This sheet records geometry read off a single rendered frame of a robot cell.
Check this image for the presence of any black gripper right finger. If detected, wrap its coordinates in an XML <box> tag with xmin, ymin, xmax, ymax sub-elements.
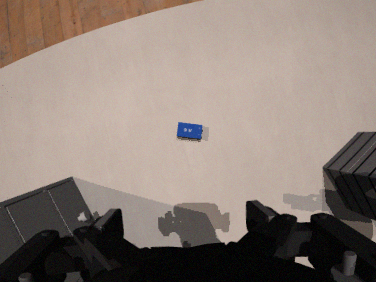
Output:
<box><xmin>218</xmin><ymin>200</ymin><xmax>376</xmax><ymax>282</ymax></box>

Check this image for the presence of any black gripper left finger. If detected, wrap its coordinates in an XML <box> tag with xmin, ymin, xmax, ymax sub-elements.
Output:
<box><xmin>0</xmin><ymin>209</ymin><xmax>163</xmax><ymax>282</ymax></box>

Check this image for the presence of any grey chest of drawers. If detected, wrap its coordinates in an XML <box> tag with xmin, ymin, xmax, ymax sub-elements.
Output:
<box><xmin>0</xmin><ymin>177</ymin><xmax>95</xmax><ymax>246</ymax></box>

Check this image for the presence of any blue nine-volt battery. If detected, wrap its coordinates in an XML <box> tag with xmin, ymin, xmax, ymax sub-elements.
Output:
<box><xmin>177</xmin><ymin>122</ymin><xmax>203</xmax><ymax>139</ymax></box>

